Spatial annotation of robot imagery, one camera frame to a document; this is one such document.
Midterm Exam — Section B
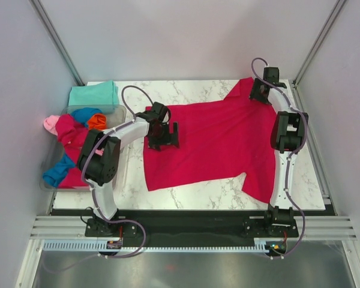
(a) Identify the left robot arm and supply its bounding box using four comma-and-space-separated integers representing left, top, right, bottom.
76, 102, 179, 236

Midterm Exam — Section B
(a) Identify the clear plastic bin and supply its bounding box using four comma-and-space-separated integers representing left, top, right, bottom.
39, 104, 128, 192

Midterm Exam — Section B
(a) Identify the crimson t shirt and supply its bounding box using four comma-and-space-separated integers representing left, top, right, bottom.
55, 114, 89, 189
143, 78, 276, 203

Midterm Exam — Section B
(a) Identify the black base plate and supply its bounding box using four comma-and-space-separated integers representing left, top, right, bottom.
85, 209, 299, 247

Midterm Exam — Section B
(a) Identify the aluminium frame post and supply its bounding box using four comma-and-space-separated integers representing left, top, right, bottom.
292, 0, 348, 87
29, 0, 85, 86

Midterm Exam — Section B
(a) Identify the aluminium frame rail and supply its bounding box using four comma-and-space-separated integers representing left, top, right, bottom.
289, 80, 338, 216

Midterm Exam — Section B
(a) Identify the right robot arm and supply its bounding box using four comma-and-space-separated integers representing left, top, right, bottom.
250, 64, 308, 236

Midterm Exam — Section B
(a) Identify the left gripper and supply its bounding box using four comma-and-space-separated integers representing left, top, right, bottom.
148, 122, 178, 151

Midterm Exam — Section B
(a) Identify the orange t shirt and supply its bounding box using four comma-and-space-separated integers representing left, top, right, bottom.
87, 113, 107, 130

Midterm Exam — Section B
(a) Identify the blue t shirt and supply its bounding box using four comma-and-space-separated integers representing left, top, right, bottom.
42, 107, 103, 188

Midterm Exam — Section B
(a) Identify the right aluminium frame post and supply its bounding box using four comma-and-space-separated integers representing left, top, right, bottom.
292, 0, 348, 87

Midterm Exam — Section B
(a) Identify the left aluminium frame post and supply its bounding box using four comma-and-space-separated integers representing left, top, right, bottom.
29, 0, 85, 86

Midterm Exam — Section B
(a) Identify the light pink t shirt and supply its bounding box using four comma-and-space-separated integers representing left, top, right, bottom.
43, 115, 60, 136

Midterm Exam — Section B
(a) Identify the teal folded t shirt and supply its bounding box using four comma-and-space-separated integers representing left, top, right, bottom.
67, 80, 119, 113

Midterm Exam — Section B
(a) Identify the white cable duct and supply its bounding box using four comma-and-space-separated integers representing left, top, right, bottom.
43, 239, 271, 253

